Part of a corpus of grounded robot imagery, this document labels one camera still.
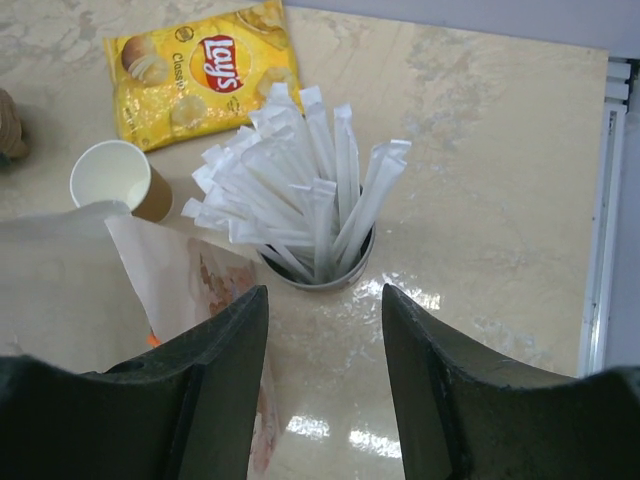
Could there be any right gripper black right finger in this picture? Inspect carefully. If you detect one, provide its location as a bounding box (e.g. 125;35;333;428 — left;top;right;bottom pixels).
382;285;639;479

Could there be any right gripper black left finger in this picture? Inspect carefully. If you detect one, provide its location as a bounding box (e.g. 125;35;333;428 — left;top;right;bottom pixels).
1;286;269;479

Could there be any brown paper takeout bag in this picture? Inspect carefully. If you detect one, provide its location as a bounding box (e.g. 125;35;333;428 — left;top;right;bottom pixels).
1;201;279;479

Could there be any brown paper cup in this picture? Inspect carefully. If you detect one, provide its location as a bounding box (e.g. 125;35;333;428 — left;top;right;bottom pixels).
69;140;173;222

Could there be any cardboard cup carrier tray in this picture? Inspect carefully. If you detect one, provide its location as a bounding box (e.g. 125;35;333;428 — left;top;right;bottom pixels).
1;89;29;160

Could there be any grey straw holder cup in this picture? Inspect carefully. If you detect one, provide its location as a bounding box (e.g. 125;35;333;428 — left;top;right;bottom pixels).
249;180;376;291

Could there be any yellow Lays chips bag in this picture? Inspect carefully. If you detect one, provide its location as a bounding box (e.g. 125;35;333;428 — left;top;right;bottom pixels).
103;1;301;151

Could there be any aluminium rail frame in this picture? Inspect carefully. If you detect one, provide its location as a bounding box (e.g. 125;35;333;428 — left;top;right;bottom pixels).
577;57;639;377

